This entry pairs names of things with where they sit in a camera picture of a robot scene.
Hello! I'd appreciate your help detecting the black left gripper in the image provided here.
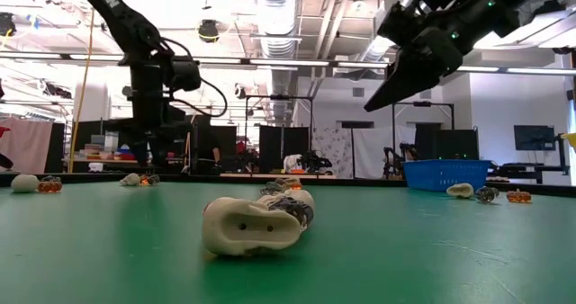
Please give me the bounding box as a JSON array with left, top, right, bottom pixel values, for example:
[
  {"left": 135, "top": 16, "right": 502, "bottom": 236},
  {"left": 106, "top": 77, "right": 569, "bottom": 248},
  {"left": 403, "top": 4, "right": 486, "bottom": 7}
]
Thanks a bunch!
[{"left": 130, "top": 92, "right": 186, "bottom": 169}]

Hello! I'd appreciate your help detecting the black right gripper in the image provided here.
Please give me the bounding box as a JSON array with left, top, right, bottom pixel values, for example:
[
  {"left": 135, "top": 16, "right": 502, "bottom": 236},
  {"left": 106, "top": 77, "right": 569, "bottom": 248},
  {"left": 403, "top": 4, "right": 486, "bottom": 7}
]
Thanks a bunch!
[{"left": 363, "top": 0, "right": 518, "bottom": 113}]

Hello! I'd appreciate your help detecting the clear plastic container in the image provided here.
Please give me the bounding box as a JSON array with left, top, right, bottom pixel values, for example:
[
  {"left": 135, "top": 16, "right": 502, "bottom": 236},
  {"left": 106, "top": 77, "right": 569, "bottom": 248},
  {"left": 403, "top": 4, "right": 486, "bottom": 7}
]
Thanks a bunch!
[{"left": 103, "top": 130, "right": 120, "bottom": 152}]

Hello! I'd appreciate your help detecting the wooden workbench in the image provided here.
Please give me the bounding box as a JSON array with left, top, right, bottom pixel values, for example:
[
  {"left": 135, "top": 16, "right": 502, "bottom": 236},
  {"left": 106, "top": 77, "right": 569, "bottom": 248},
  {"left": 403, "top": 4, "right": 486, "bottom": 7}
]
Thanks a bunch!
[{"left": 62, "top": 157, "right": 136, "bottom": 175}]

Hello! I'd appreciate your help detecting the person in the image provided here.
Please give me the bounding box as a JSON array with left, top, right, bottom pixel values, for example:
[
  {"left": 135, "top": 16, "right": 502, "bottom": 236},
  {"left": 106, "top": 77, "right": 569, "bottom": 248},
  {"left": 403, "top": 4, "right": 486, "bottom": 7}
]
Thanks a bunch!
[{"left": 193, "top": 114, "right": 222, "bottom": 175}]

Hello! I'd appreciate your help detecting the green table mat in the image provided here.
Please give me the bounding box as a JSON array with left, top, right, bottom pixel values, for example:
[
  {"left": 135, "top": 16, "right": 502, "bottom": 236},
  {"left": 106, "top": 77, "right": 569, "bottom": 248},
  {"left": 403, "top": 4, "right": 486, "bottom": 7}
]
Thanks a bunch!
[{"left": 0, "top": 181, "right": 576, "bottom": 304}]

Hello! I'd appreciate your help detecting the blue plastic basket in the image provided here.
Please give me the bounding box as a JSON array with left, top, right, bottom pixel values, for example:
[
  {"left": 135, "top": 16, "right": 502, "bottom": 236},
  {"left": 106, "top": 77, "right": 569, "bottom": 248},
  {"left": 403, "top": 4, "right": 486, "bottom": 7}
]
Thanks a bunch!
[{"left": 402, "top": 159, "right": 492, "bottom": 192}]

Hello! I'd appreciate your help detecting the pink curtain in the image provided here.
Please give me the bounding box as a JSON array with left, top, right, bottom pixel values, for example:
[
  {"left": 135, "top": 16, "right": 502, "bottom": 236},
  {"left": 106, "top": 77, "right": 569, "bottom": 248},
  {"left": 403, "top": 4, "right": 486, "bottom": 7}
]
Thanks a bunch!
[{"left": 0, "top": 116, "right": 54, "bottom": 174}]

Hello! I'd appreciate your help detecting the white patterned curtain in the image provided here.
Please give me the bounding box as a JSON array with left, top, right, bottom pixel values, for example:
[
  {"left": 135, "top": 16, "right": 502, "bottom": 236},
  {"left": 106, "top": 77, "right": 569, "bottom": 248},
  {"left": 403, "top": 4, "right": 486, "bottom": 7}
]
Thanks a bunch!
[{"left": 313, "top": 126, "right": 418, "bottom": 180}]

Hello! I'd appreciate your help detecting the long ceiling light bar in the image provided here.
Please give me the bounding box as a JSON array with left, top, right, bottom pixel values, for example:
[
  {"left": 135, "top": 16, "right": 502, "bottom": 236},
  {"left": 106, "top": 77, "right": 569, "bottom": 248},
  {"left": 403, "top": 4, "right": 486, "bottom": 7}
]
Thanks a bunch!
[{"left": 0, "top": 50, "right": 576, "bottom": 76}]

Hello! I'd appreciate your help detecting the black desk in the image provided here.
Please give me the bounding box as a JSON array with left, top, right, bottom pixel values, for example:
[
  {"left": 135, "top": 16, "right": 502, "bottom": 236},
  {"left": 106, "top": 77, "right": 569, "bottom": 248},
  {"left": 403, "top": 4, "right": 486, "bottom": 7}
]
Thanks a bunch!
[{"left": 488, "top": 161, "right": 571, "bottom": 184}]

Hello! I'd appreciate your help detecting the black metal rig frame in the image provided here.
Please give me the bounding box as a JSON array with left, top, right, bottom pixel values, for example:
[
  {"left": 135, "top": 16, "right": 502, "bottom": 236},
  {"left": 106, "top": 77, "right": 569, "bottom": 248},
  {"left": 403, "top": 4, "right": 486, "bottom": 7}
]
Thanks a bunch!
[
  {"left": 391, "top": 100, "right": 455, "bottom": 161},
  {"left": 244, "top": 94, "right": 315, "bottom": 174}
]

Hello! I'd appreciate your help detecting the slanted silver ventilation duct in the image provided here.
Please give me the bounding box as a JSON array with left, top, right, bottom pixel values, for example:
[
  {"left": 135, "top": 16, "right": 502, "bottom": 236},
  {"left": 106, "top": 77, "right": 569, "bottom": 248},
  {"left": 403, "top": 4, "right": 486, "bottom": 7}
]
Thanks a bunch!
[{"left": 357, "top": 0, "right": 406, "bottom": 65}]

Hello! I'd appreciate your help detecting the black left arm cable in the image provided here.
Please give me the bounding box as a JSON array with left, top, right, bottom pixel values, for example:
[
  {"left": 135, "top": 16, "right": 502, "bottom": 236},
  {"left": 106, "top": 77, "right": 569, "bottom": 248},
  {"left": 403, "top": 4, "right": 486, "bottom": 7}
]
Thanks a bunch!
[{"left": 159, "top": 36, "right": 230, "bottom": 119}]

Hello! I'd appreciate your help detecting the dark wall monitor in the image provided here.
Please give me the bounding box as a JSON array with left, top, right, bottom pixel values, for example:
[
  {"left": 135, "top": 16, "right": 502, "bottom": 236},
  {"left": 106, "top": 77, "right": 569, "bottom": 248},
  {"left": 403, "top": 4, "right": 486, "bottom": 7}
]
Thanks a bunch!
[{"left": 513, "top": 124, "right": 557, "bottom": 152}]

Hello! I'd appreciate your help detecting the wide silver ventilation duct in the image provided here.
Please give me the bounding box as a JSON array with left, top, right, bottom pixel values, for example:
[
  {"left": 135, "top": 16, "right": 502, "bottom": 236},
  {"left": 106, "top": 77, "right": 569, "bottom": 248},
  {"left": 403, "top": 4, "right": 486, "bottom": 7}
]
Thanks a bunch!
[{"left": 249, "top": 0, "right": 301, "bottom": 125}]

